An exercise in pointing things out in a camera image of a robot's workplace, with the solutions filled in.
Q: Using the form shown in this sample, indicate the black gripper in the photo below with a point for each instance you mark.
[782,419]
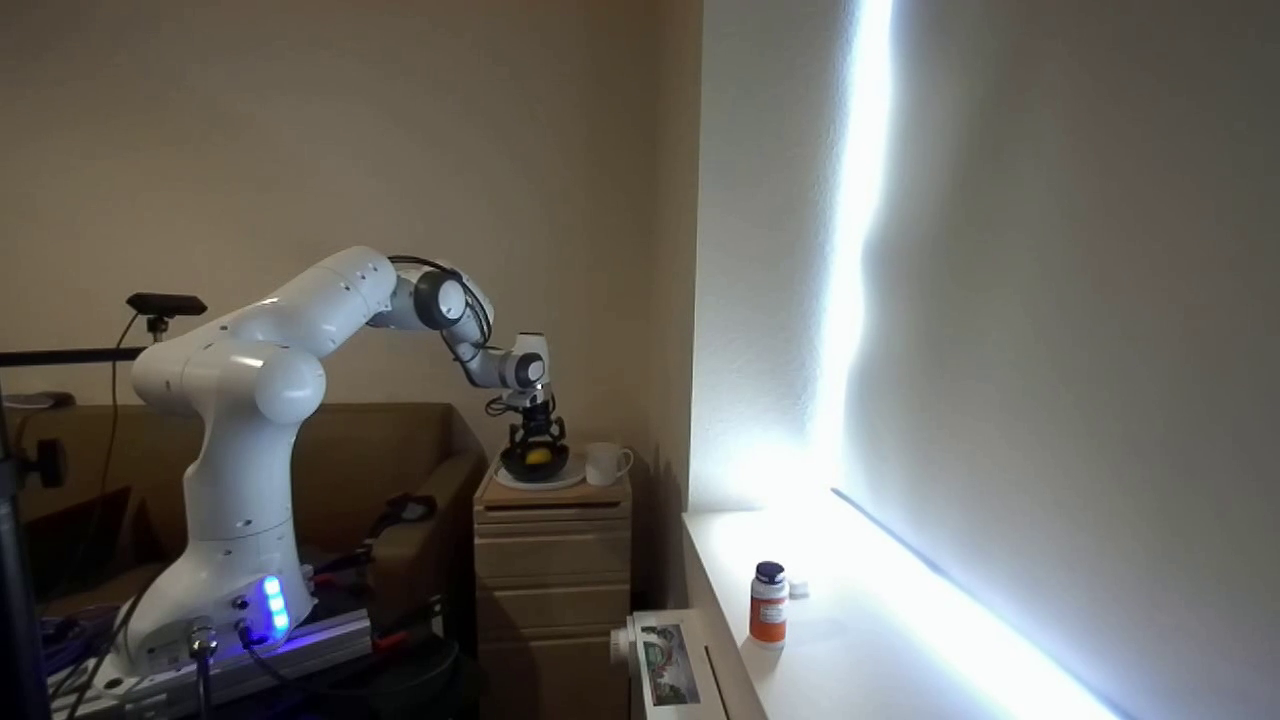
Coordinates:
[535,408]

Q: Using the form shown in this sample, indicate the yellow lemon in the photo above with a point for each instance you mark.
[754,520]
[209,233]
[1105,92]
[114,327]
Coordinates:
[536,456]

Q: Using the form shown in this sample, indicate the dark blue bowl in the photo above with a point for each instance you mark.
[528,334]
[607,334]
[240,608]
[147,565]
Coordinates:
[512,465]

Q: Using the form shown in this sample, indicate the white mug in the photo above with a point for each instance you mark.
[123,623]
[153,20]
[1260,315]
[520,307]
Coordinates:
[607,465]

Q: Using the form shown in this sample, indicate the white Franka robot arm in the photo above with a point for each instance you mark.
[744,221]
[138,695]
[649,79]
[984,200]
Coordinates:
[240,424]

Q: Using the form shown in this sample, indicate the white round plate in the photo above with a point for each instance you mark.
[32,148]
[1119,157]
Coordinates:
[573,477]

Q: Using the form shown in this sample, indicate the light wooden nightstand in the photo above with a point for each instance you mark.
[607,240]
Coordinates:
[552,574]

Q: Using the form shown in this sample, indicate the orange bottle with white cap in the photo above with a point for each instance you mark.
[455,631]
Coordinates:
[767,605]

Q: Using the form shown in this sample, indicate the black robot table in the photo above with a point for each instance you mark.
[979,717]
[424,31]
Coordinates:
[335,684]

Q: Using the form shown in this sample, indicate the white windowsill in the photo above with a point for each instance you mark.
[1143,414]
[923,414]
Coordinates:
[854,627]

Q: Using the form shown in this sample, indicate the black stand with pole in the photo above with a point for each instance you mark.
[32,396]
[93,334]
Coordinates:
[23,603]

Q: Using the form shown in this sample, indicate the white window blind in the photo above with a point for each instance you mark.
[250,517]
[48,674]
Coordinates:
[1092,334]

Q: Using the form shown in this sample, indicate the aluminium mounting rail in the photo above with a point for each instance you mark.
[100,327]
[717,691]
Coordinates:
[321,641]

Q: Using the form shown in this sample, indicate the black camera on stand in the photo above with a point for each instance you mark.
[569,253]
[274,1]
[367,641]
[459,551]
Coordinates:
[164,307]

